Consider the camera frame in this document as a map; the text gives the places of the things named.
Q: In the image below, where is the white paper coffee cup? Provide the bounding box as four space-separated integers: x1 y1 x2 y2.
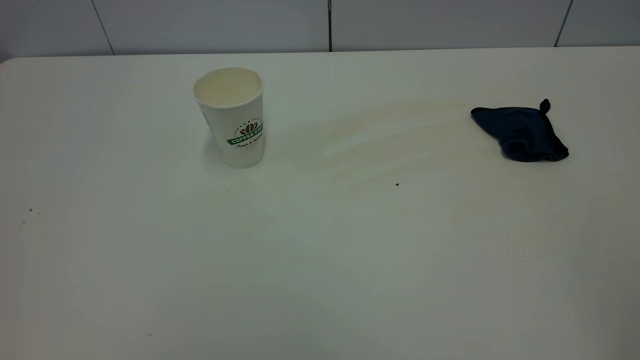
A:
193 66 266 169

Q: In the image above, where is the dark blue cloth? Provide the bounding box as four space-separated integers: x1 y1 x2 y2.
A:
470 98 570 163

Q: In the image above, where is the brown coffee spill stain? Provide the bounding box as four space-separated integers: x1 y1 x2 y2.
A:
277 99 476 198

